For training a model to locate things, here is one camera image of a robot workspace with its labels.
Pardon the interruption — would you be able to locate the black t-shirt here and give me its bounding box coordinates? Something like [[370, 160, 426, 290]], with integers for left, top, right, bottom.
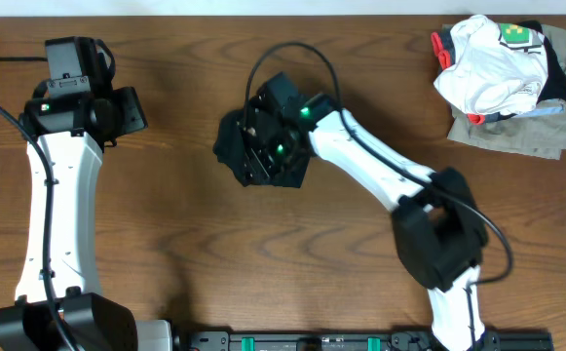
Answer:
[[213, 108, 313, 188]]

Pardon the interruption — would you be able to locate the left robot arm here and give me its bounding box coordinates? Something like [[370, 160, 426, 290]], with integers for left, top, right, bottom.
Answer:
[[0, 37, 173, 350]]

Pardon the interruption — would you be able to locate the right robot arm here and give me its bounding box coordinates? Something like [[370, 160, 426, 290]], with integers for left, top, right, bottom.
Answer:
[[238, 73, 488, 350]]

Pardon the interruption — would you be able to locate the red and grey garment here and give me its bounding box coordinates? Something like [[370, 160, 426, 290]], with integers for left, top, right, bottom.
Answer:
[[431, 30, 456, 70]]

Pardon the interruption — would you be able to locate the white printed t-shirt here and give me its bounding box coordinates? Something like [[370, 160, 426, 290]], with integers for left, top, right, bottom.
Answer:
[[434, 15, 566, 124]]

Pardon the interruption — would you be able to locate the olive khaki garment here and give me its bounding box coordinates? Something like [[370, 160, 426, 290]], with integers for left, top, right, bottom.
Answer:
[[447, 20, 566, 160]]

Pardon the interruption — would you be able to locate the light blue garment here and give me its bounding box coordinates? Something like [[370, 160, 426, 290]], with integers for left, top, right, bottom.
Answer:
[[516, 99, 566, 118]]

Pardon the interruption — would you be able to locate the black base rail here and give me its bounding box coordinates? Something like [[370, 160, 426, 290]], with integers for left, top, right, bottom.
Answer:
[[173, 331, 554, 351]]

